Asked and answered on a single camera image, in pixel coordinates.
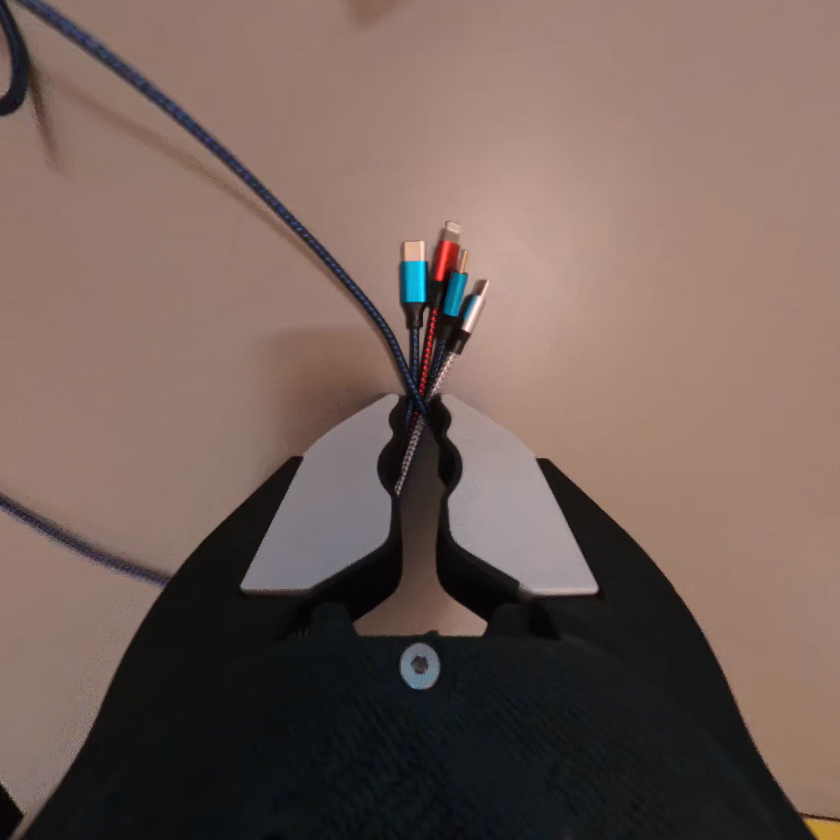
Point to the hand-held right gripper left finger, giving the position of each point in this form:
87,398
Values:
321,525

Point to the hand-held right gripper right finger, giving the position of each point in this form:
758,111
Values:
518,525

